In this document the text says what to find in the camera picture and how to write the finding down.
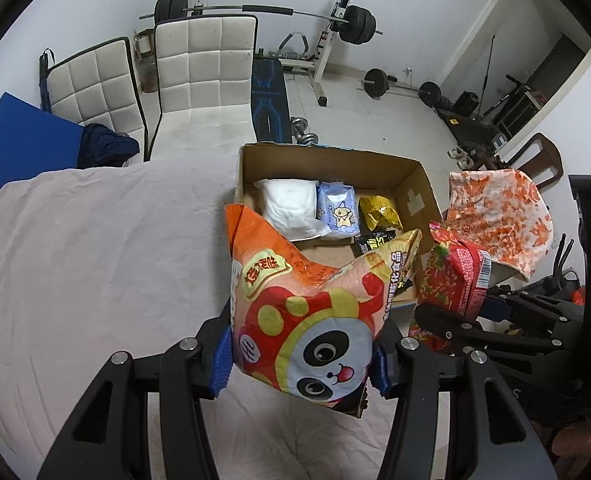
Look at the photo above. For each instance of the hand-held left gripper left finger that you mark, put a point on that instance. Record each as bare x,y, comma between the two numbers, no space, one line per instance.
223,365

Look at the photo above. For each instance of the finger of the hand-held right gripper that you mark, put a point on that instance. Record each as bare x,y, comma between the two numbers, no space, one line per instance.
500,337
535,307

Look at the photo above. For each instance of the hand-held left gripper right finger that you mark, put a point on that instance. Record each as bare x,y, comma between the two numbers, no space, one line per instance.
380,367

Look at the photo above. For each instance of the red snack packet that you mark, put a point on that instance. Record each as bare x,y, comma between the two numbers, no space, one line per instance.
455,275

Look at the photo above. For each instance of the panda print snack bag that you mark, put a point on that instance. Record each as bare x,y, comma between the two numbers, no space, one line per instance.
315,320

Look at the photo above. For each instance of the black wipes packet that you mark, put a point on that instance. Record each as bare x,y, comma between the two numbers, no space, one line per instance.
370,242

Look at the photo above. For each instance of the yellow snack packet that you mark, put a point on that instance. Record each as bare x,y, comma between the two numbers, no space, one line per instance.
378,210

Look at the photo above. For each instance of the light blue tissue pack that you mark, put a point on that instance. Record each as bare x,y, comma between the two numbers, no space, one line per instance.
338,210

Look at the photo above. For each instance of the white soft packet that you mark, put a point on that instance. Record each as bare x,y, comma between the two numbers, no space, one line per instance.
288,205

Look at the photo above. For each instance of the cardboard box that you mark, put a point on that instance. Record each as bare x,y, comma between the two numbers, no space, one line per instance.
405,180

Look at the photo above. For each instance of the person's right hand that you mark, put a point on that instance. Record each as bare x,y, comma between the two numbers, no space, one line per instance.
578,442

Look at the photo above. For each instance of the black electric scooter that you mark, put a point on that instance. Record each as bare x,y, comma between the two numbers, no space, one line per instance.
558,260

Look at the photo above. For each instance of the red plastic bag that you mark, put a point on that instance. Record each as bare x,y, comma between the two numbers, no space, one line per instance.
579,296

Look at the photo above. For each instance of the orange floral blanket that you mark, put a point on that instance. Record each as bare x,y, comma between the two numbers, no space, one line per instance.
500,215

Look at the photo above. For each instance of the brown wooden chair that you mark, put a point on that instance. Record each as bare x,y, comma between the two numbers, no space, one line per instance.
545,155

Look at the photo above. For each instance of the grey bed sheet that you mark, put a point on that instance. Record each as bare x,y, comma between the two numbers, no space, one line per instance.
100,270

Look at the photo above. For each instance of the white shoes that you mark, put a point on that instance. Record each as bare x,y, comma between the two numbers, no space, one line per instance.
461,157

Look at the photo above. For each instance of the black bag yellow tag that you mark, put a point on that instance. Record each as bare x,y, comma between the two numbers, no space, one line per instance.
470,132

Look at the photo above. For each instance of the black kick scooter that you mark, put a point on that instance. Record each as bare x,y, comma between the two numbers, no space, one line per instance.
513,82

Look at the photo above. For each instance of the black speaker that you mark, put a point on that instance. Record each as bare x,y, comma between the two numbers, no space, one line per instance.
466,102

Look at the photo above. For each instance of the small dumbbell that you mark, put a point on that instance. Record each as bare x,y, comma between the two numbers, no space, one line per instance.
305,132

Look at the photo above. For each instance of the dark blue cloth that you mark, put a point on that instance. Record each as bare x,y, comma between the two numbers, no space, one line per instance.
105,145

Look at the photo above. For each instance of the short barbell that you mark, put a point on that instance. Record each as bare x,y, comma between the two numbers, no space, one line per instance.
400,87

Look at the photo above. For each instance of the black weight bench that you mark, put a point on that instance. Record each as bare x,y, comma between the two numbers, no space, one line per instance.
268,100

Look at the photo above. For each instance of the white quilted chair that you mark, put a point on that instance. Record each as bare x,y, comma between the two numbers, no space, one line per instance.
90,90
200,70

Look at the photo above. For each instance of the blue foam mat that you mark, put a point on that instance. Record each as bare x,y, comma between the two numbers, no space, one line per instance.
25,140

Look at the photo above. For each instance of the brown carton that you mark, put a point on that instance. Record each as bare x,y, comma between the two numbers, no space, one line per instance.
146,70

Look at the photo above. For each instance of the grey exercise machine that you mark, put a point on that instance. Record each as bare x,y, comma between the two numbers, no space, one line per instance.
295,62

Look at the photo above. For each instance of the white barbell rack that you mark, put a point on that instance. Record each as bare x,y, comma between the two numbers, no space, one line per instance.
325,60

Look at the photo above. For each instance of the long barbell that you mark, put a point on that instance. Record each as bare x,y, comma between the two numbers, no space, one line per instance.
265,9

